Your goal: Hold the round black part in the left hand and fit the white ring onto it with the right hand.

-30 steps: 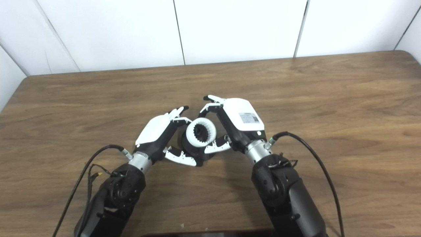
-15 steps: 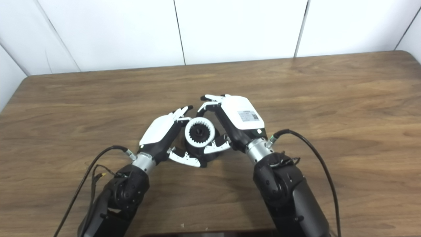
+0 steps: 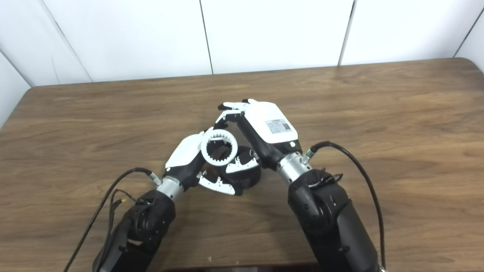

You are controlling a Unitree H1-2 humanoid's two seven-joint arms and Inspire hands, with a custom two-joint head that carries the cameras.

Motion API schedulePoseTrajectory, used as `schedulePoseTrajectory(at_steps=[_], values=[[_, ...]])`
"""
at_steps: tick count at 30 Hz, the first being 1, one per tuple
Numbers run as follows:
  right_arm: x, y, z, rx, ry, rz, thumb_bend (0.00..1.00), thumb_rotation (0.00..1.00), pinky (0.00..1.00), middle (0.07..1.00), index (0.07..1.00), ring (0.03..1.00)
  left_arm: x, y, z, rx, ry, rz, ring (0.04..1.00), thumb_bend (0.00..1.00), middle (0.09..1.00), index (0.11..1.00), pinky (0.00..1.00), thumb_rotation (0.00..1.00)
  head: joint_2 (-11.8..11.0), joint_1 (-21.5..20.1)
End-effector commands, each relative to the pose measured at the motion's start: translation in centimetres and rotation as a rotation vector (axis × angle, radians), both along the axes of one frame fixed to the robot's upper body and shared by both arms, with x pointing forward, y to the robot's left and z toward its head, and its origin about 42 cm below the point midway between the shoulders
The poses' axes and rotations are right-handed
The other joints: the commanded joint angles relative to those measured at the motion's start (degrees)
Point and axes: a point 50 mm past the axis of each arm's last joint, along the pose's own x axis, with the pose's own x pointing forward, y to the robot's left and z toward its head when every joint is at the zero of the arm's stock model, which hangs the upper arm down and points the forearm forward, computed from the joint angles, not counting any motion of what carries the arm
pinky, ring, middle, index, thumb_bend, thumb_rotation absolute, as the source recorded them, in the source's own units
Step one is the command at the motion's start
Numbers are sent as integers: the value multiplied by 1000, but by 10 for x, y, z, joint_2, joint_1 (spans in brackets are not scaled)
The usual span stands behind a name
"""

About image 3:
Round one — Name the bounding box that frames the white toothed ring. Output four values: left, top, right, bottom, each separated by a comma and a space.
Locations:
200, 129, 239, 168

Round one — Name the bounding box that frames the round black part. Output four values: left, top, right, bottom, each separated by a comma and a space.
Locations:
206, 145, 262, 189

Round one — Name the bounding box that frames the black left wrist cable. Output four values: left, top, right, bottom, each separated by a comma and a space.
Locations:
62, 167, 162, 272

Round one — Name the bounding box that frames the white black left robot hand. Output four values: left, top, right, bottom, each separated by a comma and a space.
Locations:
163, 128, 244, 196

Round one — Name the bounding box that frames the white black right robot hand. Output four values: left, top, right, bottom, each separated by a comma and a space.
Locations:
214, 99, 303, 174

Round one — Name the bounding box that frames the thin wire with yellow tip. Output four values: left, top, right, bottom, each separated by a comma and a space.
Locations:
107, 189, 144, 257

